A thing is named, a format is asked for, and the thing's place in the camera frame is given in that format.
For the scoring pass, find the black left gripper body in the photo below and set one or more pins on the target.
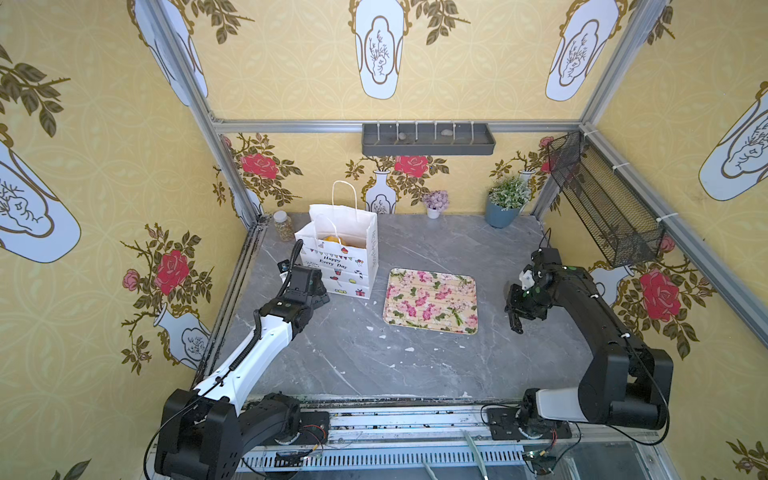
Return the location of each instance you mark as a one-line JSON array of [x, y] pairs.
[[303, 279]]

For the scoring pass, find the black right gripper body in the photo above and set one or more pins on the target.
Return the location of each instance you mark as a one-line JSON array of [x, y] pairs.
[[519, 302]]

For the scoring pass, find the white printed paper bag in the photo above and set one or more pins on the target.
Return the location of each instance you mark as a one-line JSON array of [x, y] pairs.
[[348, 269]]

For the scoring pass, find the black metal tongs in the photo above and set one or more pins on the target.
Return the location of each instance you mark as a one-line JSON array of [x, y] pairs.
[[512, 307]]

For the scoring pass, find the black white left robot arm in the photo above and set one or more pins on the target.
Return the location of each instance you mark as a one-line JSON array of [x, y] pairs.
[[205, 431]]

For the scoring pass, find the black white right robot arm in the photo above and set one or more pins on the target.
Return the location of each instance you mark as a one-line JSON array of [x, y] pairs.
[[627, 383]]

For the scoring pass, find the glass jar with sprinkles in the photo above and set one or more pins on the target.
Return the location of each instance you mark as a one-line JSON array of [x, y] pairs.
[[284, 226]]

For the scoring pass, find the floral rectangular tray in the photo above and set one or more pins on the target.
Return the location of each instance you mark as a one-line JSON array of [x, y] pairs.
[[428, 300]]

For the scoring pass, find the green plant blue pot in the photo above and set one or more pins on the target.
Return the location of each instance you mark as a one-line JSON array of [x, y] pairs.
[[505, 200]]

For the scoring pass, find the small purple flower pot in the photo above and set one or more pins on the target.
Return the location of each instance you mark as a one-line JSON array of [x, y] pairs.
[[435, 202]]

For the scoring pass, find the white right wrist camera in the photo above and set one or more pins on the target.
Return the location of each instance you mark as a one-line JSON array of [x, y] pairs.
[[527, 279]]

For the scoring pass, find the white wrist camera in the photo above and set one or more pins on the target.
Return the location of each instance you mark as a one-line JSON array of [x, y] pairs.
[[284, 268], [527, 279]]

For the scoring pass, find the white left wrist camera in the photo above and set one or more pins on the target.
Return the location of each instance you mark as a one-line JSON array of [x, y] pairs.
[[284, 268]]

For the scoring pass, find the black wire mesh basket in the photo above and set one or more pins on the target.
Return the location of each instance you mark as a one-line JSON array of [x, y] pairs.
[[621, 225]]

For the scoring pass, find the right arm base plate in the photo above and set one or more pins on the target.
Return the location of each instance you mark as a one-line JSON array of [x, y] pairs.
[[515, 423]]

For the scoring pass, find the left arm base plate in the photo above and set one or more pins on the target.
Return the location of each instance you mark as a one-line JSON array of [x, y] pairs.
[[313, 430]]

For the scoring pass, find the grey wall shelf rack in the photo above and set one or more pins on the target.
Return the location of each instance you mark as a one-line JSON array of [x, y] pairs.
[[427, 138]]

